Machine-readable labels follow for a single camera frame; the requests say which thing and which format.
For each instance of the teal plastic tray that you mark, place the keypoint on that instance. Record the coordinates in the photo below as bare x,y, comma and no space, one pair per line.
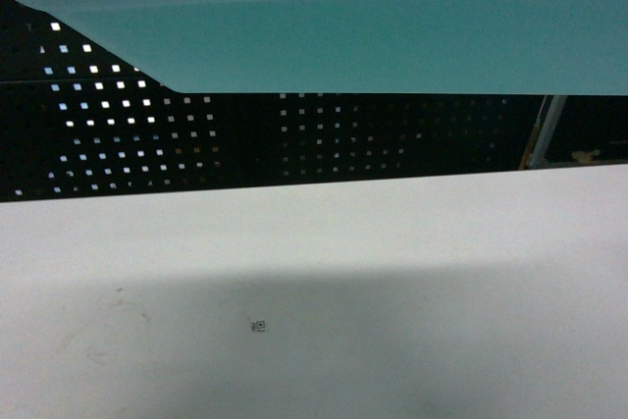
374,46

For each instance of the grey metal post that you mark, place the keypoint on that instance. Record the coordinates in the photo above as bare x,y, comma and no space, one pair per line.
548,121

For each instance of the black perforated panel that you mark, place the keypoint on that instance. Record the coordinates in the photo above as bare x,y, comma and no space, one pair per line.
315,138
77,121

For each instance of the small QR code sticker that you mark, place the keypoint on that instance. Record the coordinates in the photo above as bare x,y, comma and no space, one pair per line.
259,326

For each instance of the black perforated panel left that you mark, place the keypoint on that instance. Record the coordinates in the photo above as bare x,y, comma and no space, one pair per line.
77,121

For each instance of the black perforated panel right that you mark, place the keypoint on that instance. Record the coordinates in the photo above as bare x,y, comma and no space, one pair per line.
315,138

